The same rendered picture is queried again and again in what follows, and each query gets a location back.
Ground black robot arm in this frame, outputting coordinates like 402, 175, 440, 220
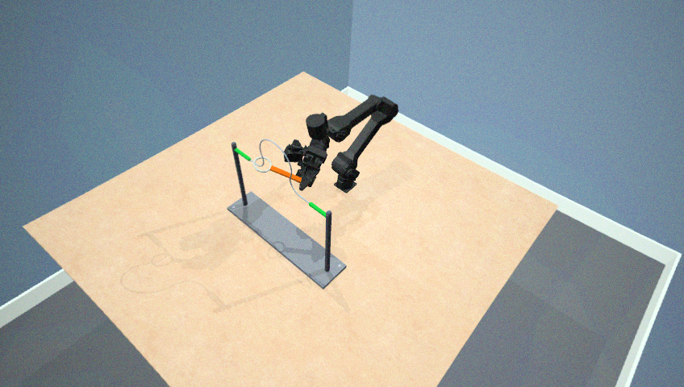
284, 94, 398, 193

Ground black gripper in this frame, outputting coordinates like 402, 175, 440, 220
295, 144, 327, 191

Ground orange handle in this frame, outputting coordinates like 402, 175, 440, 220
253, 156, 302, 183

